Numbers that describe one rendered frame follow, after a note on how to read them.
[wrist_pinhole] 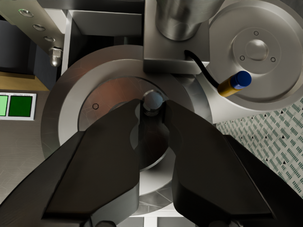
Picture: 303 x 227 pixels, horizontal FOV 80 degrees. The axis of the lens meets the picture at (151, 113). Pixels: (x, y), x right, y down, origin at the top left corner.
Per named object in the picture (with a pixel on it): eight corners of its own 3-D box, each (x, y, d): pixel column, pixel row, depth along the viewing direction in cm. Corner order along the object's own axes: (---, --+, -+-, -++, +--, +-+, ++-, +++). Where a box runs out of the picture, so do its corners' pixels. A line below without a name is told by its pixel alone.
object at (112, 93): (57, 107, 13) (142, 57, 14) (67, 111, 15) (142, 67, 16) (110, 196, 13) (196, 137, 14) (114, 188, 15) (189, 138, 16)
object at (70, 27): (82, -96, 19) (66, 74, 16) (114, 33, 42) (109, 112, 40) (77, -97, 19) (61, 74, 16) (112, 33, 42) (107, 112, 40)
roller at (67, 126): (195, 61, 16) (198, 197, 15) (162, 108, 42) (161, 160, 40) (62, 56, 16) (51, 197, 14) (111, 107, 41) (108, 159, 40)
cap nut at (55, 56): (60, 48, 48) (58, 64, 47) (66, 54, 51) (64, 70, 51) (46, 47, 48) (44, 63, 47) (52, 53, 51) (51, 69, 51)
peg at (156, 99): (169, 103, 11) (150, 115, 11) (163, 110, 14) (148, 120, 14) (156, 84, 11) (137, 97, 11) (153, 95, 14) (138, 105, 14)
